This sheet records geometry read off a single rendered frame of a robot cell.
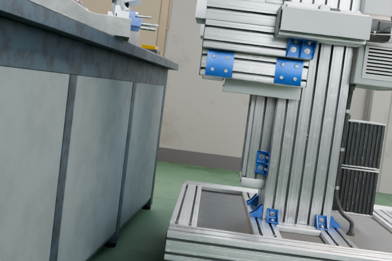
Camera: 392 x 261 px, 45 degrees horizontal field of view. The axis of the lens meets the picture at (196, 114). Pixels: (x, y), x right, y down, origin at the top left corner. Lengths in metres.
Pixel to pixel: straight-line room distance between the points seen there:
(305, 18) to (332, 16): 0.08
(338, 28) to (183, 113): 2.86
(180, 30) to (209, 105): 0.71
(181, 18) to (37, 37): 3.22
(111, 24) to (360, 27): 0.73
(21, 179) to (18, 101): 0.18
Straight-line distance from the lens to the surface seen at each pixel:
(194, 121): 4.19
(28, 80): 1.06
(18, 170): 1.08
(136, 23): 1.47
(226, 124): 4.19
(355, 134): 1.87
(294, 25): 1.44
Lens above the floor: 0.67
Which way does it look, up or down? 3 degrees down
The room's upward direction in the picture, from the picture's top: 7 degrees clockwise
